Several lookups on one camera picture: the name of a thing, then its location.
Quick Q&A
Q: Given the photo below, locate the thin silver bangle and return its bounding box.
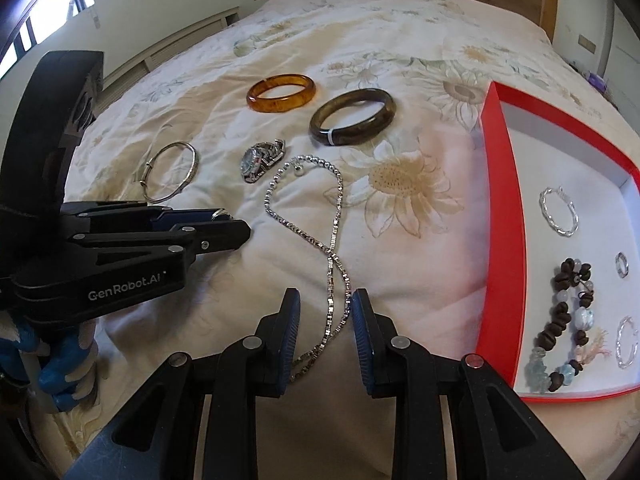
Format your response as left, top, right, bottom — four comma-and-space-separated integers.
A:
139, 141, 200, 205

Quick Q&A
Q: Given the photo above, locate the brown bead bracelet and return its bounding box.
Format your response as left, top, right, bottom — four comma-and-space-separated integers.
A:
523, 257, 612, 394

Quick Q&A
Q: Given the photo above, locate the silver wristwatch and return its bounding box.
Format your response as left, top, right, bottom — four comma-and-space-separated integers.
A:
240, 139, 286, 184

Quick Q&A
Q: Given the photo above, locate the silver chain necklace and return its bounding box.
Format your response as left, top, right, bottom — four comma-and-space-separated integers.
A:
263, 154, 354, 385

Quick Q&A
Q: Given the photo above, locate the amber bangle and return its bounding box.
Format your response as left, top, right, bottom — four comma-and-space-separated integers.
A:
245, 74, 316, 113

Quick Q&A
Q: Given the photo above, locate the dark brown jade bangle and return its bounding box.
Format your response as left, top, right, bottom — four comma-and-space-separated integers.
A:
308, 88, 397, 146

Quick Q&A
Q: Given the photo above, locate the twisted silver bracelet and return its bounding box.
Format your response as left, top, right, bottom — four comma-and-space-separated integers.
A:
538, 185, 580, 239

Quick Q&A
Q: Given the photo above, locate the red jewelry box tray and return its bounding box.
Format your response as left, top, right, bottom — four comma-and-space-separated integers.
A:
476, 82, 639, 402

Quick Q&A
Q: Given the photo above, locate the gloved left hand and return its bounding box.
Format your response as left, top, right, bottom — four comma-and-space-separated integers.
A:
1, 311, 99, 412

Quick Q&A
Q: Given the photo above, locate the floral beige bedspread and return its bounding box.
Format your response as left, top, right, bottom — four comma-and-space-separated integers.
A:
40, 0, 639, 474

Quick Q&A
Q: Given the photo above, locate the window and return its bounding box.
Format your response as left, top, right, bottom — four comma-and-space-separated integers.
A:
1, 0, 94, 76

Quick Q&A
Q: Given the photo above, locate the purple tissue box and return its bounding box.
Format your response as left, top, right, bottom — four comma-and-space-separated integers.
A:
587, 72, 608, 93

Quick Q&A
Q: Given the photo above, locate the white wardrobe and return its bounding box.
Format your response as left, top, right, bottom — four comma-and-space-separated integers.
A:
601, 0, 639, 132

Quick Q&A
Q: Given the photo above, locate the low white wall cabinet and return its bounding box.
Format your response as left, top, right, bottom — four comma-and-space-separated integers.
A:
94, 6, 240, 115

